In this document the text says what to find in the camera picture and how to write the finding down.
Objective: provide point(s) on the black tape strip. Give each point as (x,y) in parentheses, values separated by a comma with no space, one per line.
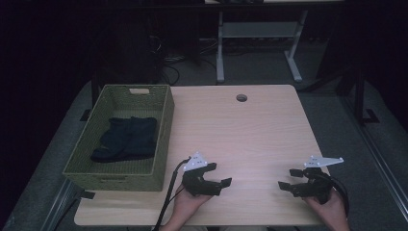
(88,194)

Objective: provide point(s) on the grey metal table frame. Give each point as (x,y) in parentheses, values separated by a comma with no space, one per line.
(260,30)

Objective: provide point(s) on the dark navy garment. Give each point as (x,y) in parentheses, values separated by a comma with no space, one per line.
(128,141)

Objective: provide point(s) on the person's left hand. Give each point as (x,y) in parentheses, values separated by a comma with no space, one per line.
(187,205)

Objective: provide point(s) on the aluminium rail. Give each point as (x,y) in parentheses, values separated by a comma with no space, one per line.
(57,208)
(385,166)

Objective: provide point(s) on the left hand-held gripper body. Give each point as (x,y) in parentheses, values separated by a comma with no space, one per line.
(198,187)

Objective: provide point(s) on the green woven basket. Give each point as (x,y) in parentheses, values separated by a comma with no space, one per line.
(122,173)

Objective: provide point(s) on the black metal stand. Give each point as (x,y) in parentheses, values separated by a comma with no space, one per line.
(359,96)

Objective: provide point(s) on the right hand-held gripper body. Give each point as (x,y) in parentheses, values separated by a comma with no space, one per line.
(316,189)

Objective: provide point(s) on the person's right hand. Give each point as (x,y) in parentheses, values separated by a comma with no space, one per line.
(330,213)

